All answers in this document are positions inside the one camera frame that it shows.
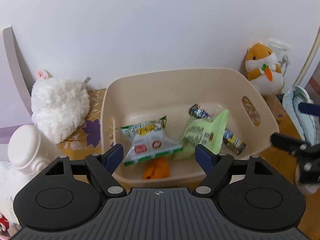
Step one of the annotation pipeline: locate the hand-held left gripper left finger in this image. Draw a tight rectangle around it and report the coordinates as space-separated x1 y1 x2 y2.
42 144 127 198

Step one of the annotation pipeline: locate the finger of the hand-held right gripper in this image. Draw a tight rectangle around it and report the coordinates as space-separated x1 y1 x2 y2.
298 102 320 117
271 132 309 156

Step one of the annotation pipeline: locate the white plastic jar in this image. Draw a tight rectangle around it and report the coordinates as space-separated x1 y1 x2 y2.
7 124 59 178

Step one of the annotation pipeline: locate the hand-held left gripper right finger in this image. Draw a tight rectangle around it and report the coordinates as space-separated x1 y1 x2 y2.
192 144 275 198

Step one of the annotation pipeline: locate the white door frame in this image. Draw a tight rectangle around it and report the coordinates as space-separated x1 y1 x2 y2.
295 26 320 88

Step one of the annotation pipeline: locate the dark blue snack bar packet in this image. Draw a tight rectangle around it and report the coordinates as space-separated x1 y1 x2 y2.
189 104 247 155

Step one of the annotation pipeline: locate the white wall socket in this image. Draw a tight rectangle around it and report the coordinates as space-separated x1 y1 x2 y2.
267 38 293 58

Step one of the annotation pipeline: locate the light green snack packet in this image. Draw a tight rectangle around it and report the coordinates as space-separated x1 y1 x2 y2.
172 109 230 162

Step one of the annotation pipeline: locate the white plug cable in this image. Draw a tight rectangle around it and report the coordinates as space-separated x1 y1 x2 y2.
277 54 290 75

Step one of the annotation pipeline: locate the white fluffy plush toy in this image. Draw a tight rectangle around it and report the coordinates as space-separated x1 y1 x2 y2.
30 69 91 144

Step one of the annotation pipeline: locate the light blue cloth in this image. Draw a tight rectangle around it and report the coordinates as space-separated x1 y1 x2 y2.
282 85 320 145

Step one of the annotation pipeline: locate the orange cloth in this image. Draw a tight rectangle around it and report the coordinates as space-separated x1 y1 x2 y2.
142 157 170 180

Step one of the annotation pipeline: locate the beige plastic basket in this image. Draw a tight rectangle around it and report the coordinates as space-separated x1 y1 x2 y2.
100 67 280 187

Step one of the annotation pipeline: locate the green white snack packet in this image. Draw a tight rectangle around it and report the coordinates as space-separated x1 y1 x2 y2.
121 116 184 167

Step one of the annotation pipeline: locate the white printed cloth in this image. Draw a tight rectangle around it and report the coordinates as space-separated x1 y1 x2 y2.
0 155 25 235

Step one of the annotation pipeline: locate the orange hamster plush toy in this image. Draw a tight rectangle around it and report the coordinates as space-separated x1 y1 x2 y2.
244 43 285 96

